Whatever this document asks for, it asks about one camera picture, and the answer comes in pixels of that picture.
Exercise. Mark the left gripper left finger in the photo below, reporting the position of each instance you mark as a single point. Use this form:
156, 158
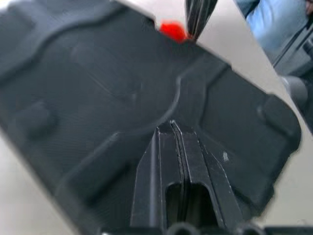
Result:
151, 171

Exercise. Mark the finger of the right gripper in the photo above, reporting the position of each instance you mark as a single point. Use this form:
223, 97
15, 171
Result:
191, 14
206, 14

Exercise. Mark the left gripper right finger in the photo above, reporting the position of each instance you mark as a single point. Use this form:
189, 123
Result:
195, 156

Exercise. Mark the black plastic tool case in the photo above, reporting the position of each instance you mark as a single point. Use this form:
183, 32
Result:
97, 85

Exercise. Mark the red tool case latch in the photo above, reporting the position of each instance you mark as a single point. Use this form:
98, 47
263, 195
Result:
172, 29

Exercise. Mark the blue fabric object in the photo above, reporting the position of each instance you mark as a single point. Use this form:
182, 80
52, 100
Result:
271, 22

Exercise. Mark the dark grey robot body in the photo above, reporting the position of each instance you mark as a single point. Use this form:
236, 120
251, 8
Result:
298, 73

